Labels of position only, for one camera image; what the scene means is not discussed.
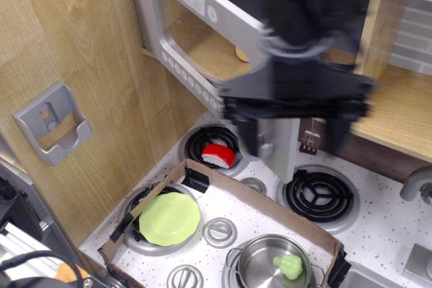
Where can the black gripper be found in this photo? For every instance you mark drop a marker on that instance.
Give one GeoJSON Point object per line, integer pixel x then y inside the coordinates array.
{"type": "Point", "coordinates": [284, 88]}

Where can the grey toy microwave door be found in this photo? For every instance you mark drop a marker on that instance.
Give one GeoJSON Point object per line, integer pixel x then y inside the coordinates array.
{"type": "Point", "coordinates": [195, 40]}

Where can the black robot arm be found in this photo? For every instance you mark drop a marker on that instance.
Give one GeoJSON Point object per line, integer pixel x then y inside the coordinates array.
{"type": "Point", "coordinates": [301, 29]}

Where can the wooden microwave shelf cabinet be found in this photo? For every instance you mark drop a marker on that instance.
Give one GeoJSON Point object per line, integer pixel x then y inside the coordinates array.
{"type": "Point", "coordinates": [399, 113]}

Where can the hanging toy spatula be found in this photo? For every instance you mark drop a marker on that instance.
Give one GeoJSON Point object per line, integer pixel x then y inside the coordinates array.
{"type": "Point", "coordinates": [310, 141]}

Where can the grey stove knob rear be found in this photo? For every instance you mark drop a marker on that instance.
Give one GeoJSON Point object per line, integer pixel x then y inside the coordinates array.
{"type": "Point", "coordinates": [255, 184]}

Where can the grey stove knob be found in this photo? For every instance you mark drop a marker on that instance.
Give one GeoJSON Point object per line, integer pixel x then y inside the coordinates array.
{"type": "Point", "coordinates": [220, 232]}
{"type": "Point", "coordinates": [185, 276]}
{"type": "Point", "coordinates": [255, 184]}

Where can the black rear right burner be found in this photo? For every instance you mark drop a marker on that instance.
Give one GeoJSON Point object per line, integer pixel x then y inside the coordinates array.
{"type": "Point", "coordinates": [318, 196]}

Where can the black burner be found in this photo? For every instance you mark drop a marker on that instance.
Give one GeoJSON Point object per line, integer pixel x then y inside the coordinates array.
{"type": "Point", "coordinates": [195, 141]}
{"type": "Point", "coordinates": [318, 196]}

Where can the red toy cheese wedge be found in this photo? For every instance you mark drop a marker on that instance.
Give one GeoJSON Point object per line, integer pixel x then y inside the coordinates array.
{"type": "Point", "coordinates": [219, 155]}

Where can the red yellow toy food slice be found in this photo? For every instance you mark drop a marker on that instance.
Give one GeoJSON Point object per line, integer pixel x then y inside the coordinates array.
{"type": "Point", "coordinates": [241, 55]}

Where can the black rear left burner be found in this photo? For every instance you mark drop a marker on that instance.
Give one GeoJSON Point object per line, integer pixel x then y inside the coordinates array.
{"type": "Point", "coordinates": [195, 141]}

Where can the grey stove knob centre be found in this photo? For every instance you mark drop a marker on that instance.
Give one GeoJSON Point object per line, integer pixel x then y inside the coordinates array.
{"type": "Point", "coordinates": [220, 232]}

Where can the grey toy faucet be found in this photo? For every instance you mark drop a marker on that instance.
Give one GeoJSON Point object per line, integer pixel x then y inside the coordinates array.
{"type": "Point", "coordinates": [418, 181]}

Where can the green toy broccoli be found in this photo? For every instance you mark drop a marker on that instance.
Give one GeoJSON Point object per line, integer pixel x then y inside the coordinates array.
{"type": "Point", "coordinates": [290, 265]}

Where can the stainless steel pot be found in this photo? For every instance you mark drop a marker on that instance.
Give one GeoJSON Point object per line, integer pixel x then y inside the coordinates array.
{"type": "Point", "coordinates": [263, 261]}

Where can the light green plastic plate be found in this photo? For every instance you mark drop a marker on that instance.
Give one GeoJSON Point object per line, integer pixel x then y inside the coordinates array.
{"type": "Point", "coordinates": [169, 219]}

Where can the steel sink basin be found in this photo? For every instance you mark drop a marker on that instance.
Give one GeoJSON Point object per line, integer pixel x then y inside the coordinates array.
{"type": "Point", "coordinates": [360, 276]}

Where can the grey stove knob front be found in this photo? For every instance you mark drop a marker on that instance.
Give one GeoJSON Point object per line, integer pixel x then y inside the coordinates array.
{"type": "Point", "coordinates": [185, 276]}

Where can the brown cardboard barrier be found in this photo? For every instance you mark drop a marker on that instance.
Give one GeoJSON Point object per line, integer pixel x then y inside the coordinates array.
{"type": "Point", "coordinates": [202, 177]}

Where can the grey wall phone holder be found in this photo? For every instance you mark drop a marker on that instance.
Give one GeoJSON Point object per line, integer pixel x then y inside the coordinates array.
{"type": "Point", "coordinates": [46, 113]}

